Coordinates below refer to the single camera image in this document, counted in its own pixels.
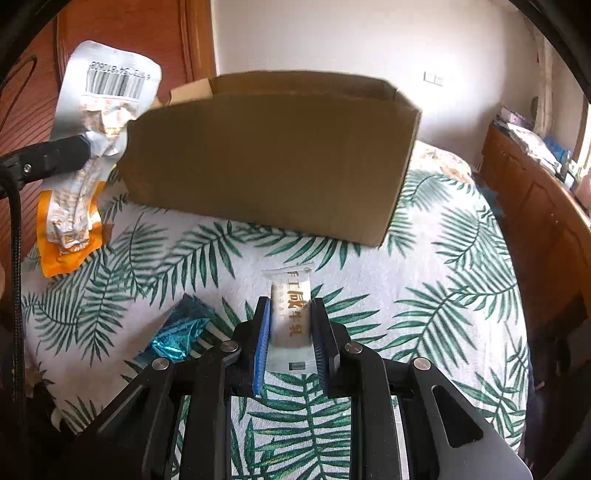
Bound long orange chicken snack bag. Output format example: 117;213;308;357
36;41;161;278

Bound white nougat candy packet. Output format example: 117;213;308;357
263;264;317;375

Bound blue foil candy packet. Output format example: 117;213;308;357
134;294;213;365

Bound leaf print bed sheet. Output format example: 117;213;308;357
23;143;528;448

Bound wooden wardrobe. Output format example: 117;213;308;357
0;0;219;259

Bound wooden sideboard cabinet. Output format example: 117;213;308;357
479;123;590;336

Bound brown cardboard box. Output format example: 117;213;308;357
117;71;422;247

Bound stack of papers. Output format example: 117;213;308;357
493;105;561;175

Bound patterned curtain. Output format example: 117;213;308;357
535;34;554;137

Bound black braided cable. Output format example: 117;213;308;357
0;177;27;444

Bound white wall switch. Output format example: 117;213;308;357
423;71;443;86

